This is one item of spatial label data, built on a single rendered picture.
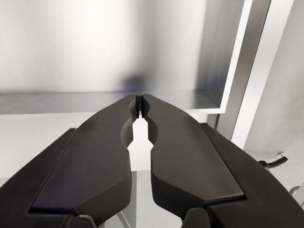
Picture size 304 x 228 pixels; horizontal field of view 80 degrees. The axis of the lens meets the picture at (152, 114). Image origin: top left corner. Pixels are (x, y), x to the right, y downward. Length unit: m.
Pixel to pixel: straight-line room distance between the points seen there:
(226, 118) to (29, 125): 0.18
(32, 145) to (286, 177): 2.04
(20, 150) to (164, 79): 0.16
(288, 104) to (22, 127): 1.49
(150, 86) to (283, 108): 1.41
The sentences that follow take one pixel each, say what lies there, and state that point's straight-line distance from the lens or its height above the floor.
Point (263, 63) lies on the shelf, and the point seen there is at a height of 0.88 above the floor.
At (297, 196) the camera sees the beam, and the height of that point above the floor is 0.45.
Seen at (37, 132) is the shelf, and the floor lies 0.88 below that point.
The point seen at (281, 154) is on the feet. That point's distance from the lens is 1.83.
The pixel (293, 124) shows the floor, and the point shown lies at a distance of 1.68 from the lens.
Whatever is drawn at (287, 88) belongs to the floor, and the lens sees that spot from 1.46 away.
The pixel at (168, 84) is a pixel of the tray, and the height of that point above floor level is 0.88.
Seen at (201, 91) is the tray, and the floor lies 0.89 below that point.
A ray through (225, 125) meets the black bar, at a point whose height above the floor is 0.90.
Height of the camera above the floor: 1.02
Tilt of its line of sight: 58 degrees down
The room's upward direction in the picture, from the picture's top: 173 degrees clockwise
